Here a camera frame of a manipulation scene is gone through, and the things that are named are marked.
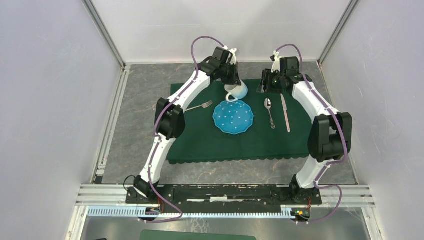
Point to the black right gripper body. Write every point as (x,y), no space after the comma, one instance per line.
(276,82)

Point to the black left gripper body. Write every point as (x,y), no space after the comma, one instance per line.
(228,76)

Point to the silver spoon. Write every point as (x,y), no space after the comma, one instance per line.
(268,106)

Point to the white blue mug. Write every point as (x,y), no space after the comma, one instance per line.
(235,92)

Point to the black handled knife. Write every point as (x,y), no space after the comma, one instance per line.
(285,112)

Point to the silver fork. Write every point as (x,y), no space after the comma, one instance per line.
(203,105)

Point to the blue polka dot plate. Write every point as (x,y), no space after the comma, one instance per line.
(233,117)

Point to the dark green cloth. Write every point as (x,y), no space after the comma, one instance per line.
(202,141)

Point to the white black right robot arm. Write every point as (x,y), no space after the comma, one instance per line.
(331,130)

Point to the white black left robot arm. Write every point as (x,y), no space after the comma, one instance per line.
(169,122)

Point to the green mat at bottom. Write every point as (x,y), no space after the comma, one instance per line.
(174,235)

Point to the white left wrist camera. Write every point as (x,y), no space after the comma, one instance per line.
(232,59)

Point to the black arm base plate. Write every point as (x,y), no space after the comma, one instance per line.
(236,199)

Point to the aluminium frame rails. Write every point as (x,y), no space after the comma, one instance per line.
(356,218)

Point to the blue slotted cable duct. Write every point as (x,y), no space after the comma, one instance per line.
(145,212)

